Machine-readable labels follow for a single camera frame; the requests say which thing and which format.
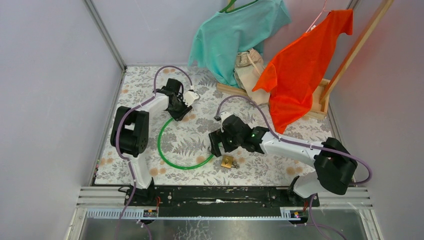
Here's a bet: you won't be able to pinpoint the green hanger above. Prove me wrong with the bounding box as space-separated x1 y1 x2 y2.
219 0 258 14

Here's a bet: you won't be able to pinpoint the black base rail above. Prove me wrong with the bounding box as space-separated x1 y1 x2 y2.
118 185 320 218

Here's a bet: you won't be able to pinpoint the green cable lock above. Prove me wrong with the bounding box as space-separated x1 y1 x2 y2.
156 117 218 171

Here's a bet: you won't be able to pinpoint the floral table cloth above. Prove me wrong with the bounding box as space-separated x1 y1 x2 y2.
116 66 313 186

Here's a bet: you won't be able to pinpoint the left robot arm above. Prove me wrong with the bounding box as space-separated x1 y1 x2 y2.
110 78 200 206

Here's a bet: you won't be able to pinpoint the brass padlock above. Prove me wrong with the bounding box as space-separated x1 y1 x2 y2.
220 155 235 169

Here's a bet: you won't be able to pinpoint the pink hanger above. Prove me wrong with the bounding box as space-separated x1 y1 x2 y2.
305 0 331 33

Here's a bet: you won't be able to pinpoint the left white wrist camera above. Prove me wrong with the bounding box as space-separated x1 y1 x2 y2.
183 89 200 107

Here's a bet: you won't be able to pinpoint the orange t-shirt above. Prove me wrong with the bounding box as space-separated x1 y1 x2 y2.
253 9 354 134

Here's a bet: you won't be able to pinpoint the small silver keys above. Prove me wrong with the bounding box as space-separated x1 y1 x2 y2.
231 160 240 169

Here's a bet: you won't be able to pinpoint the teal t-shirt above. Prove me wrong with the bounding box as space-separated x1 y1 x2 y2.
188 0 292 87

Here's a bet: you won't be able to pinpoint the beige cloth bag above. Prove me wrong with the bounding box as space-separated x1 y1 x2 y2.
233 48 270 105

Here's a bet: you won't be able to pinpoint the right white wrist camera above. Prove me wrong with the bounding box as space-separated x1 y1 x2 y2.
213 111 233 125

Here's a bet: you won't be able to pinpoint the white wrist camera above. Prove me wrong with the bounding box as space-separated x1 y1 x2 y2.
183 89 200 107
213 111 233 125

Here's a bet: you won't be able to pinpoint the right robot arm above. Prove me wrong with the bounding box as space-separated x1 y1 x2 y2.
208 114 358 206

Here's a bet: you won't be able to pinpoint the wooden clothes rack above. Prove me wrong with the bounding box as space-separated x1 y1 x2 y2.
215 0 396 121

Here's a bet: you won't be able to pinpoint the aluminium frame profile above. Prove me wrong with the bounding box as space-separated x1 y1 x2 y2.
82 0 127 72

